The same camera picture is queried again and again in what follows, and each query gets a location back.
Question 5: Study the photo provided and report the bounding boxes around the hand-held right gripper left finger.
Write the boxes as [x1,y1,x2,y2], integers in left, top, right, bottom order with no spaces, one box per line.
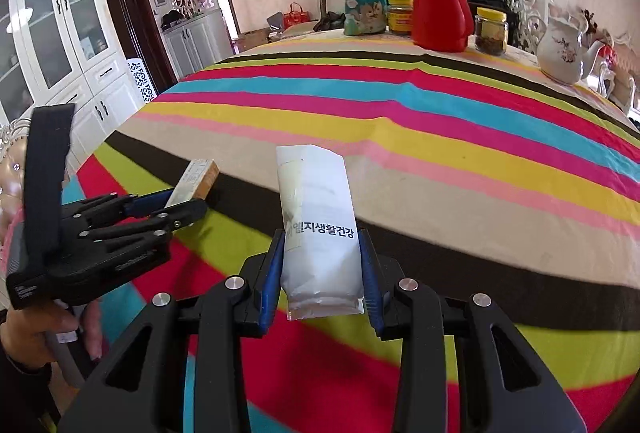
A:
[57,228,287,433]

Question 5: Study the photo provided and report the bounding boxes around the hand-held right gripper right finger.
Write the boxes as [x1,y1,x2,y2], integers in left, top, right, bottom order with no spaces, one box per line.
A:
[357,228,588,433]

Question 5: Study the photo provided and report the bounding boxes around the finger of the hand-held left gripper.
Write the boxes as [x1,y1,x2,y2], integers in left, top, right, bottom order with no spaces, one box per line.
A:
[60,192,173,221]
[82,200,208,248]

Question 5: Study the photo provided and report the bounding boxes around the beige box with orange end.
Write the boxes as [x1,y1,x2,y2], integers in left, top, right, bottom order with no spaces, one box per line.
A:
[165,158,221,208]

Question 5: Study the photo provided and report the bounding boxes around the pink plastic bin bag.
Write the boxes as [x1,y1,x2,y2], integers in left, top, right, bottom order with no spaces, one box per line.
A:
[0,205,26,264]

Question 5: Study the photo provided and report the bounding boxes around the white pouch with black lettering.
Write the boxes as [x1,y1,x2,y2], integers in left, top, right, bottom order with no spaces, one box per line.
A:
[276,144,365,321]

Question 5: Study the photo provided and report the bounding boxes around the person's left forearm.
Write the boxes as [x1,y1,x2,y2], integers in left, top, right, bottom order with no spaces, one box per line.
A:
[0,355,63,433]

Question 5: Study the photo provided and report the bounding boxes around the person's left hand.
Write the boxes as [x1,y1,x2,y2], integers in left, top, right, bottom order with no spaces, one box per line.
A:
[0,298,106,371]

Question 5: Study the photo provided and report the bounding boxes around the beige tufted white-framed chair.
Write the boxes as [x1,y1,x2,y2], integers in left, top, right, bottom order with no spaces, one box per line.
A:
[0,118,33,239]

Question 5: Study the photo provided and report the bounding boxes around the white carved lattice panel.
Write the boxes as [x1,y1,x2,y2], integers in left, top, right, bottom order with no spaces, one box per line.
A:
[127,58,161,104]

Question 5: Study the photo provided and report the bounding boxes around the colourful striped tablecloth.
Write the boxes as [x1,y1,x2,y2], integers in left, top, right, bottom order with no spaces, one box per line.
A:
[60,28,640,433]

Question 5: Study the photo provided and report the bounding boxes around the low white shoe cabinet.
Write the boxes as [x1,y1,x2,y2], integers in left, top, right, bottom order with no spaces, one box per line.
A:
[162,9,236,68]

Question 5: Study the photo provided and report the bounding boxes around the dark wooden door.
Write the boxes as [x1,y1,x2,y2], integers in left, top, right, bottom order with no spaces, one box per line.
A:
[101,0,178,94]

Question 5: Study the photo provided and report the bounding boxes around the tall white glass-door cabinet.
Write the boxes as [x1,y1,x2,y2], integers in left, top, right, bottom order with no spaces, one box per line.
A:
[0,0,146,174]

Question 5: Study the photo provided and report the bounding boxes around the brown cardboard box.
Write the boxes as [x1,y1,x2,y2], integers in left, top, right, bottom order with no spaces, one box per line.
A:
[234,28,273,54]

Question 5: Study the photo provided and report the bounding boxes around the red gift bag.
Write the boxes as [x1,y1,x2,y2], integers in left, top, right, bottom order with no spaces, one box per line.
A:
[283,3,312,30]

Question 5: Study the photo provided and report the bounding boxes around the yellow label jar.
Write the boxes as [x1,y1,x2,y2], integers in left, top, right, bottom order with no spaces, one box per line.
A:
[387,0,415,36]

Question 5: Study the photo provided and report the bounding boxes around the yellow-lidded jar dark contents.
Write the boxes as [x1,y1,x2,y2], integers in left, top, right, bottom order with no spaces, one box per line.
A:
[474,7,509,56]

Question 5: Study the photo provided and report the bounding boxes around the red thermos jug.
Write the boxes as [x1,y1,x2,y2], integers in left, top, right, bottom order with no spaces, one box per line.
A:
[411,0,475,52]

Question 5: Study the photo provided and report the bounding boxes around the white porcelain floral pitcher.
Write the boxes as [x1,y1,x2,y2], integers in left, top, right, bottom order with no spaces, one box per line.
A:
[537,5,608,86]

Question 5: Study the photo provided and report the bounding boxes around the white carved armchair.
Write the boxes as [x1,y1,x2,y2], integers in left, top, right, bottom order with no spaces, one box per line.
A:
[595,33,640,114]

